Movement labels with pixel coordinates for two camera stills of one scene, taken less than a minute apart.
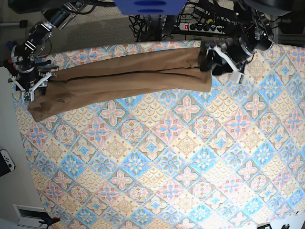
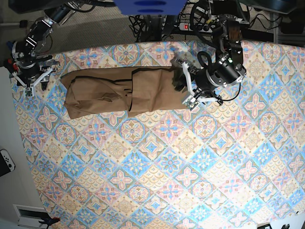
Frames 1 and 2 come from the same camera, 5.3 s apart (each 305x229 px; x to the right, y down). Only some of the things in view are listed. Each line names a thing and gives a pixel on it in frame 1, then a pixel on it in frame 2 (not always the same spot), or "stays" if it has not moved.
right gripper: [236, 52] to [200, 85]
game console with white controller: [6, 163] stays
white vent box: [29, 216] stays
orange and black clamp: [49, 221] stays
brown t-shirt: [89, 75] to [121, 92]
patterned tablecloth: [233, 157] stays
